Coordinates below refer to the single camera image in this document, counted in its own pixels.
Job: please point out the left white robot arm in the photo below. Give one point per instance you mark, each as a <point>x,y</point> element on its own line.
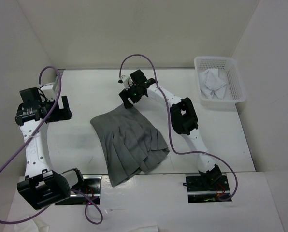
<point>43,186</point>

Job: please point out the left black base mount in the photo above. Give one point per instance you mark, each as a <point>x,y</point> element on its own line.
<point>91,188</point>

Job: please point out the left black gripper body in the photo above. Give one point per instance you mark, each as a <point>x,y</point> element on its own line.
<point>55,114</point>

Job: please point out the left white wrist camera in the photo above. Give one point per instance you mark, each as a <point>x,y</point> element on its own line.
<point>49,91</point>

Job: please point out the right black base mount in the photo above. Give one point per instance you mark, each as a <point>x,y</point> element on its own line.
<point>197,192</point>

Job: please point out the white plastic basket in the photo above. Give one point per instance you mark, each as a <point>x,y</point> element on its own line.
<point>237,89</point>

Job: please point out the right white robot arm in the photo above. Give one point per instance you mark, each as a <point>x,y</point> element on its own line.
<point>182,119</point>

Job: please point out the crumpled white tissue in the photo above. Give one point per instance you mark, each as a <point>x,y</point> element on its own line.
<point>33,225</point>

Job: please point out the grey pleated skirt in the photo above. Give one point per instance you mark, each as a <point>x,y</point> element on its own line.
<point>130,143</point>

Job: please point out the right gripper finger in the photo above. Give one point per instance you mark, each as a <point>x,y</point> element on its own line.
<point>138,77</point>
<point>124,97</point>

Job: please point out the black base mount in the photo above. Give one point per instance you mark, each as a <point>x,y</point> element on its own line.
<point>197,192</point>
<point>91,188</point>

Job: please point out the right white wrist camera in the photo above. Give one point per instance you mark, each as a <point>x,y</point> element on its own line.
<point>126,80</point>

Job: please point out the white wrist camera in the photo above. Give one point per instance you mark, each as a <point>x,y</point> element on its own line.
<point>49,91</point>
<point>126,80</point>

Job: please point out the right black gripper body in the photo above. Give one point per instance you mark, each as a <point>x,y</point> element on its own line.
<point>134,94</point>

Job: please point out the white cloth in basket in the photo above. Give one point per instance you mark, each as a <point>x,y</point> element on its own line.
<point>214,85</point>

